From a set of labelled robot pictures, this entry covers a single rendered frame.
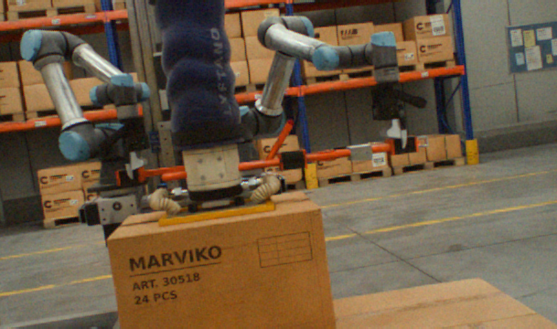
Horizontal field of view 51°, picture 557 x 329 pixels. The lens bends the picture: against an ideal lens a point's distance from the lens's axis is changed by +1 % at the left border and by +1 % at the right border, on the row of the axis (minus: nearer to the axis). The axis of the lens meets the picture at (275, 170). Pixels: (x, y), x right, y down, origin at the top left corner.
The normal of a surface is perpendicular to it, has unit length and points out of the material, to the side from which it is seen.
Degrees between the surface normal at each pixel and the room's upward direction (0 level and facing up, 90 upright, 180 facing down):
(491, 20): 90
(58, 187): 91
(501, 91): 90
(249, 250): 90
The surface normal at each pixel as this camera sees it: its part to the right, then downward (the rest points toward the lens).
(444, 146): 0.18, 0.07
